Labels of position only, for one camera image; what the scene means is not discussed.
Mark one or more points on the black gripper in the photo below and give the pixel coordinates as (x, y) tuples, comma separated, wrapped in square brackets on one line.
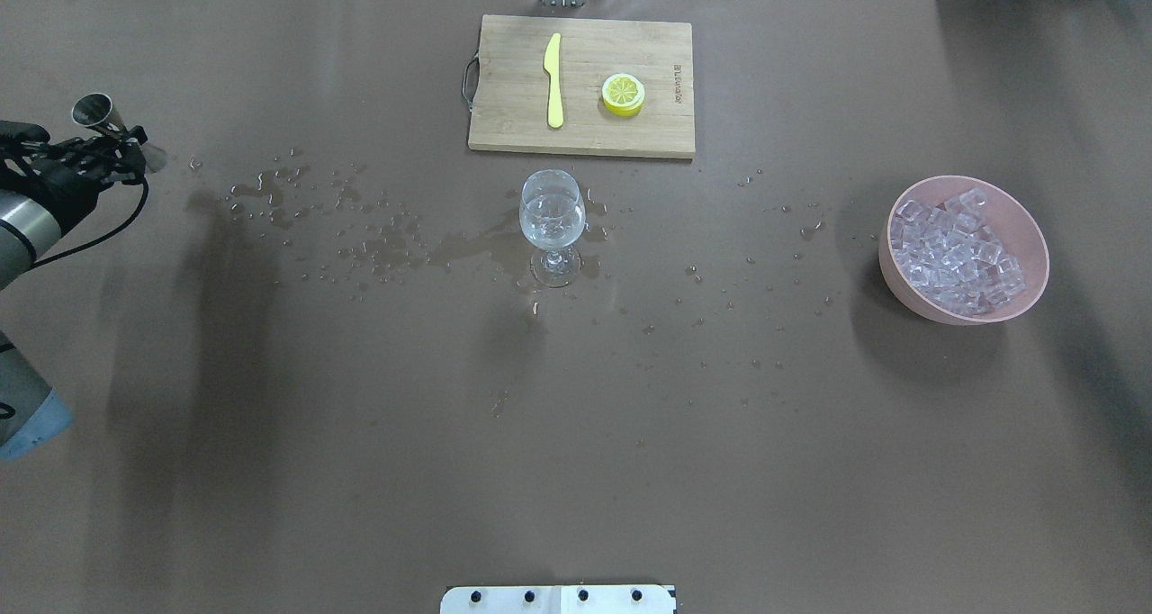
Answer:
[(65, 188)]

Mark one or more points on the steel jigger measuring cup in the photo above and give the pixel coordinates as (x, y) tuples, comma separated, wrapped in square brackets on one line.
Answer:
[(97, 112)]

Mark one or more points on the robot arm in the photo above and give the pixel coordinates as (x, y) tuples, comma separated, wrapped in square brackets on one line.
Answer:
[(33, 411)]

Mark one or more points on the clear wine glass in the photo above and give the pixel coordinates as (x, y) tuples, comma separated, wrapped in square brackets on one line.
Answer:
[(552, 215)]

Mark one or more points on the clear ice cubes pile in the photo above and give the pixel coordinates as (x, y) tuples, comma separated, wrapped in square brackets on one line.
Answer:
[(948, 252)]

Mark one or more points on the brown table mat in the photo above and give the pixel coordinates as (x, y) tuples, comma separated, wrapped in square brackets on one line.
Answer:
[(318, 373)]

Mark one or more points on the bamboo cutting board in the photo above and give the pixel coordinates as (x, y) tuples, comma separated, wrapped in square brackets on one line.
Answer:
[(509, 106)]

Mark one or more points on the yellow plastic knife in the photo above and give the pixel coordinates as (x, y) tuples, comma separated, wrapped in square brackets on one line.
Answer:
[(552, 67)]

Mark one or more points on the yellow lemon slice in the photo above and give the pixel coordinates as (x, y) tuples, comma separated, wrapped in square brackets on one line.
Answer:
[(623, 95)]

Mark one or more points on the pink bowl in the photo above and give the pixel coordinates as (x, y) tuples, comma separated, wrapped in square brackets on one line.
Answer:
[(1012, 223)]

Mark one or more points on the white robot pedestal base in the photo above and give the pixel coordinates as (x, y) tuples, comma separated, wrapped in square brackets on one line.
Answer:
[(571, 598)]

